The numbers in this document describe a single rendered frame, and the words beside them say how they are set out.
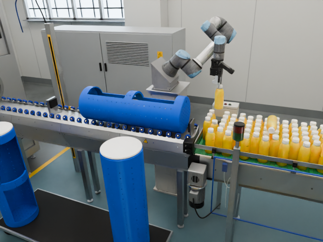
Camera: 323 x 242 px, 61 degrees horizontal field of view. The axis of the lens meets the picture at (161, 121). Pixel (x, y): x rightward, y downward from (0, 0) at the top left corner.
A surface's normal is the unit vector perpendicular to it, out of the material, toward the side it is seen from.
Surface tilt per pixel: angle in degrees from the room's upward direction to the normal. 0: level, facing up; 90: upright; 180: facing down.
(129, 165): 90
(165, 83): 90
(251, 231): 0
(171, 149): 70
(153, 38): 90
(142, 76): 90
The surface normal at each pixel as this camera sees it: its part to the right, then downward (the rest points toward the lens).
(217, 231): -0.04, -0.90
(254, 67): -0.40, 0.42
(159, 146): -0.36, 0.10
